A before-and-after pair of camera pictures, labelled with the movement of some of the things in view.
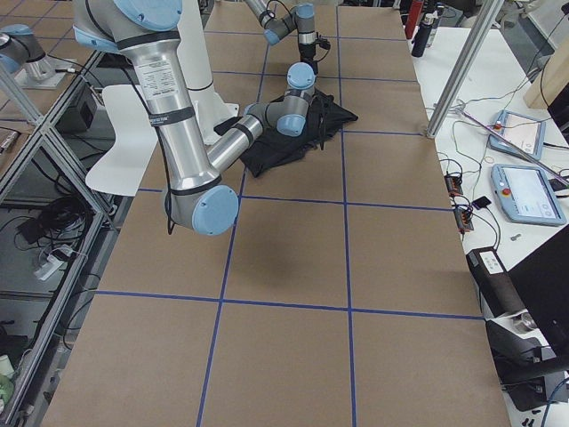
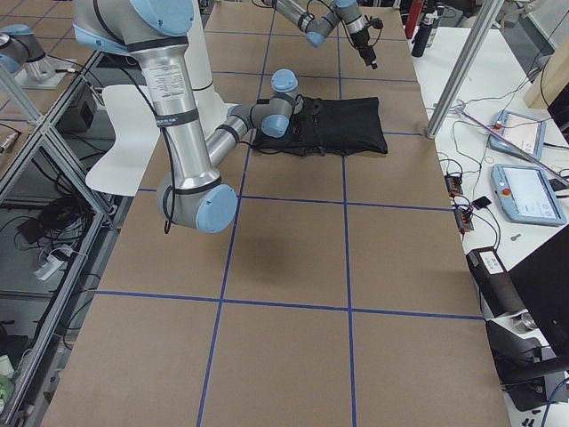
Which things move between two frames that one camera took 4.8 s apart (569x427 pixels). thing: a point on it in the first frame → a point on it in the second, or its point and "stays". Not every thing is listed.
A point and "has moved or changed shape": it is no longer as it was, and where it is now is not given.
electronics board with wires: x=454 y=186 stays
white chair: x=122 y=171 stays
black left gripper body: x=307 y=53 → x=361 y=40
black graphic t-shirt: x=324 y=118 has moved or changed shape
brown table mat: x=338 y=298 stays
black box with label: x=495 y=283 stays
